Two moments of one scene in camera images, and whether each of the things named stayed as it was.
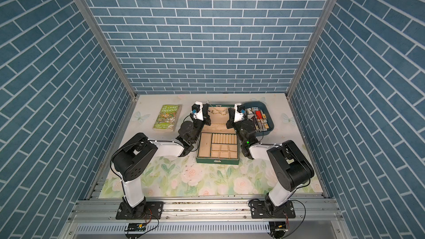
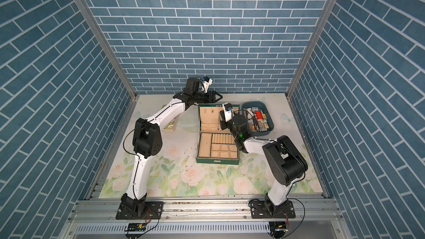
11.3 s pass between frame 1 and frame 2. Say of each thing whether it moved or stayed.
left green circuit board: stayed
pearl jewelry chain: moved
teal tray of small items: stayed
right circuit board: stayed
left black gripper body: moved
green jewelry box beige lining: stayed
